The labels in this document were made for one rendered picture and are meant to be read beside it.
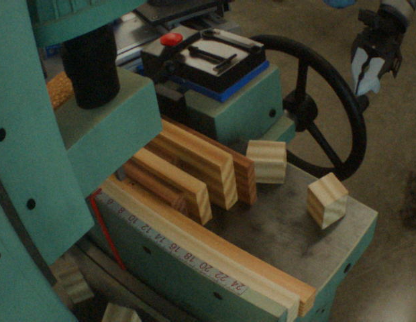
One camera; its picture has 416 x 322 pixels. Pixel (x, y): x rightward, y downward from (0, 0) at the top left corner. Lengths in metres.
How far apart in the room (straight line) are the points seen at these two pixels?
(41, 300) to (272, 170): 0.34
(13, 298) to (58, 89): 0.50
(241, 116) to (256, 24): 2.06
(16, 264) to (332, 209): 0.36
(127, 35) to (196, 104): 0.70
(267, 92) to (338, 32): 2.02
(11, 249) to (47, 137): 0.11
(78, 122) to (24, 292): 0.20
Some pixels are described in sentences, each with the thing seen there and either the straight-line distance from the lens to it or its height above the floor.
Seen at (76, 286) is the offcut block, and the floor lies 0.83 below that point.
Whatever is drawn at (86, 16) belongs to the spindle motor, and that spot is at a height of 1.22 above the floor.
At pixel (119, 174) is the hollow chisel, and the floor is 0.96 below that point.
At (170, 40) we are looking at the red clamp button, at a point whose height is 1.02.
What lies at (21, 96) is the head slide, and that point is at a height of 1.18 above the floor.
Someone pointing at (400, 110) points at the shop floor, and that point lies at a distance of 2.24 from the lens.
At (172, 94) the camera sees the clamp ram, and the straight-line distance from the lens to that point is 0.65.
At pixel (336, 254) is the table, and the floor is 0.90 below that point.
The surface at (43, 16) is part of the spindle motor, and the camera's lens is 0.41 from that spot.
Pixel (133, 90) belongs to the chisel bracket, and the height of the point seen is 1.07.
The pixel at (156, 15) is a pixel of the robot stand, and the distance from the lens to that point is 1.23.
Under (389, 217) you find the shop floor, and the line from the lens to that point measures 1.80.
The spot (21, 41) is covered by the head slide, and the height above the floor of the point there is 1.23.
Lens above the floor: 1.39
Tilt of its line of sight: 44 degrees down
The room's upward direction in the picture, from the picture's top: 10 degrees counter-clockwise
